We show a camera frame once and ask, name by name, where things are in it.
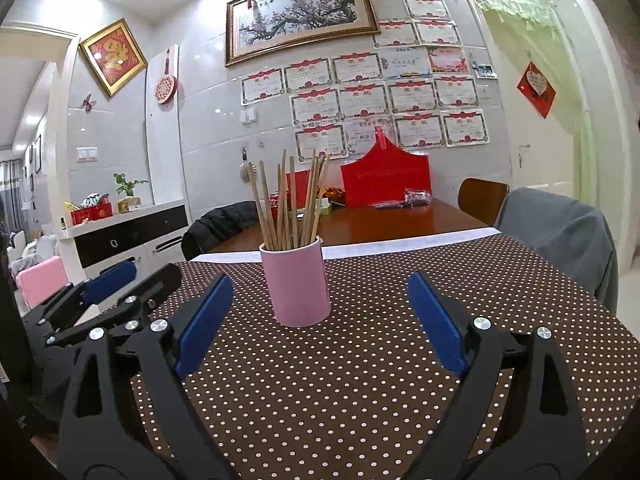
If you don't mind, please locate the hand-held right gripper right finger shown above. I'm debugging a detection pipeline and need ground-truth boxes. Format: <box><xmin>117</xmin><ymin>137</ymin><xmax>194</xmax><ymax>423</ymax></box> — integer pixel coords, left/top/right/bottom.
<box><xmin>405</xmin><ymin>271</ymin><xmax>588</xmax><ymax>480</ymax></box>

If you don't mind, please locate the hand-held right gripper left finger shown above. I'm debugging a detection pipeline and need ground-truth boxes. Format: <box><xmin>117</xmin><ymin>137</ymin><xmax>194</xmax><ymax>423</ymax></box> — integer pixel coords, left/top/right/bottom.
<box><xmin>57</xmin><ymin>274</ymin><xmax>235</xmax><ymax>480</ymax></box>

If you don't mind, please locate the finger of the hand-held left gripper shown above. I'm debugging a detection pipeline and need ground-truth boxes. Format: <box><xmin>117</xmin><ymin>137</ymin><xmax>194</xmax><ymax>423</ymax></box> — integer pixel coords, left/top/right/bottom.
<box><xmin>45</xmin><ymin>262</ymin><xmax>183</xmax><ymax>348</ymax></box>
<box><xmin>22</xmin><ymin>260</ymin><xmax>138</xmax><ymax>333</ymax></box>

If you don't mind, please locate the pink cup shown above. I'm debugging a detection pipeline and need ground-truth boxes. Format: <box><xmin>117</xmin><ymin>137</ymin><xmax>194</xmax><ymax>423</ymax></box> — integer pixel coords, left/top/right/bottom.
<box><xmin>259</xmin><ymin>236</ymin><xmax>332</xmax><ymax>328</ymax></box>

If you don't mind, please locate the bunch of wooden chopsticks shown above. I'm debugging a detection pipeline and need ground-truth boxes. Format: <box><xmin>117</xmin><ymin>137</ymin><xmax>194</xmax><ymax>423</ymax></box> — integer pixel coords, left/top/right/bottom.
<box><xmin>247</xmin><ymin>149</ymin><xmax>331</xmax><ymax>252</ymax></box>

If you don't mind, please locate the black white sideboard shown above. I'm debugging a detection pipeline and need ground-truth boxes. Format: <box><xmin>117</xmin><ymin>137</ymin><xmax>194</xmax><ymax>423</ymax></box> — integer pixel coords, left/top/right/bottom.
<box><xmin>57</xmin><ymin>199</ymin><xmax>191</xmax><ymax>286</ymax></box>

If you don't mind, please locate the person's black jacket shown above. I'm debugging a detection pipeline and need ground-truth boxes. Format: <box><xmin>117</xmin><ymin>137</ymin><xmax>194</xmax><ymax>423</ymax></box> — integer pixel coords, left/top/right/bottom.
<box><xmin>0</xmin><ymin>230</ymin><xmax>31</xmax><ymax>411</ymax></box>

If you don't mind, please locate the red tin box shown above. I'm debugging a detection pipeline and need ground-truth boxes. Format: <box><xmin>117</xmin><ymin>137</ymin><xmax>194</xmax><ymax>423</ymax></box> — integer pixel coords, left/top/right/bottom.
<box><xmin>70</xmin><ymin>202</ymin><xmax>112</xmax><ymax>226</ymax></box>

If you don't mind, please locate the pink stool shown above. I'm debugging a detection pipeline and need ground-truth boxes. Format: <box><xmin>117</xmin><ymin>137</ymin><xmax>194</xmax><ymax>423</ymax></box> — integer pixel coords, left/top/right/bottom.
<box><xmin>15</xmin><ymin>256</ymin><xmax>66</xmax><ymax>311</ymax></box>

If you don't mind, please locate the potted green plant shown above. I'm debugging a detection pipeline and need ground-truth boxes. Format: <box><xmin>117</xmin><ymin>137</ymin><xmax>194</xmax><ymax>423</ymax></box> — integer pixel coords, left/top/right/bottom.
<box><xmin>113</xmin><ymin>173</ymin><xmax>150</xmax><ymax>212</ymax></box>

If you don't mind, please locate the brown polka dot tablecloth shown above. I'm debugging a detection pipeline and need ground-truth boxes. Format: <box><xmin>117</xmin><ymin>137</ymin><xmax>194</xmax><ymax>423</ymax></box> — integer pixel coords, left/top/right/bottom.
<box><xmin>127</xmin><ymin>227</ymin><xmax>640</xmax><ymax>466</ymax></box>

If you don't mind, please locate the brown wooden chair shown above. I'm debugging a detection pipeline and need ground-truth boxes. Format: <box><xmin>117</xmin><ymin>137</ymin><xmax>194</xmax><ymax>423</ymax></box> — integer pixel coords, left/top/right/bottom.
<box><xmin>457</xmin><ymin>177</ymin><xmax>510</xmax><ymax>228</ymax></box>

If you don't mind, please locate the grey window curtain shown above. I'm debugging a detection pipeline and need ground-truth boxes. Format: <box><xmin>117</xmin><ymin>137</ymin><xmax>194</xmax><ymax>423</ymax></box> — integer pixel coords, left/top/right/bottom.
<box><xmin>0</xmin><ymin>159</ymin><xmax>26</xmax><ymax>233</ymax></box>

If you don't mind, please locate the pack of red cans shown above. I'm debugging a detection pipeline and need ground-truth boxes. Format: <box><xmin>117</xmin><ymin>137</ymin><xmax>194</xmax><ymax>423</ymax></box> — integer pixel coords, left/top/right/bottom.
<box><xmin>269</xmin><ymin>192</ymin><xmax>301</xmax><ymax>221</ymax></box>

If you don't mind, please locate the grey jacket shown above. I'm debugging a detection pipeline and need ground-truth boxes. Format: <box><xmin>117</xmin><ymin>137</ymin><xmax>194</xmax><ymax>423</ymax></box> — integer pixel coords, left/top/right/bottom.
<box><xmin>494</xmin><ymin>187</ymin><xmax>619</xmax><ymax>313</ymax></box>

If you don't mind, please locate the large red gift bag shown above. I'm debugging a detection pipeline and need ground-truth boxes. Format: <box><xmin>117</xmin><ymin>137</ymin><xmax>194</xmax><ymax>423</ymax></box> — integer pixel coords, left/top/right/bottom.
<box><xmin>340</xmin><ymin>127</ymin><xmax>432</xmax><ymax>209</ymax></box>

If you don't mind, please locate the small red box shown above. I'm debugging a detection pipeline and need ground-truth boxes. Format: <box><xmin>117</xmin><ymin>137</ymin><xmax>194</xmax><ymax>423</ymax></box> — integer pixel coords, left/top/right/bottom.
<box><xmin>286</xmin><ymin>170</ymin><xmax>312</xmax><ymax>201</ymax></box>

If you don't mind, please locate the red round hanging ornament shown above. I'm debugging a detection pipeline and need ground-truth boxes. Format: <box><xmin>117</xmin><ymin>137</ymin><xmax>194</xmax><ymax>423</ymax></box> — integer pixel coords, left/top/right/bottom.
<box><xmin>153</xmin><ymin>47</ymin><xmax>179</xmax><ymax>106</ymax></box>

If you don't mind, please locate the white door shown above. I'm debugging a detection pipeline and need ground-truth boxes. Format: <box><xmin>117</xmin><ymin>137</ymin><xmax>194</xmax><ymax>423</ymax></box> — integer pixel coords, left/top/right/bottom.
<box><xmin>487</xmin><ymin>10</ymin><xmax>583</xmax><ymax>201</ymax></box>

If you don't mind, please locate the gold framed red picture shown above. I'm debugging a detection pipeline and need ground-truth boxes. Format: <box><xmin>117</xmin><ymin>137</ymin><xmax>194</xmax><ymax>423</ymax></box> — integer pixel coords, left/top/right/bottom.
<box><xmin>79</xmin><ymin>18</ymin><xmax>149</xmax><ymax>97</ymax></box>

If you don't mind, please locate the red door decoration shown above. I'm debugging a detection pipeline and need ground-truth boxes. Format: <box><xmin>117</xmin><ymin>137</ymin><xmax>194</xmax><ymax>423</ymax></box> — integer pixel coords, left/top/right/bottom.
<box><xmin>516</xmin><ymin>62</ymin><xmax>557</xmax><ymax>119</ymax></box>

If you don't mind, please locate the framed plum blossom painting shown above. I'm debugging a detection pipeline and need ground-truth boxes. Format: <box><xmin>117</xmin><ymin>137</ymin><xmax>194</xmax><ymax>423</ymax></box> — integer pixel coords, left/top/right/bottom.
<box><xmin>225</xmin><ymin>0</ymin><xmax>382</xmax><ymax>67</ymax></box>

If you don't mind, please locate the green door curtain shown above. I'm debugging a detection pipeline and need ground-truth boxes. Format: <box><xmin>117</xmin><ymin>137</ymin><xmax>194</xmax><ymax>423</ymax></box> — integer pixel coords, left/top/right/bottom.
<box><xmin>470</xmin><ymin>0</ymin><xmax>601</xmax><ymax>201</ymax></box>

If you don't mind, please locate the group of wall certificates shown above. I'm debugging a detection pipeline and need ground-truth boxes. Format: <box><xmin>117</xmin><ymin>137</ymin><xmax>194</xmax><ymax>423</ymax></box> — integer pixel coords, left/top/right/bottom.
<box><xmin>241</xmin><ymin>0</ymin><xmax>488</xmax><ymax>163</ymax></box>

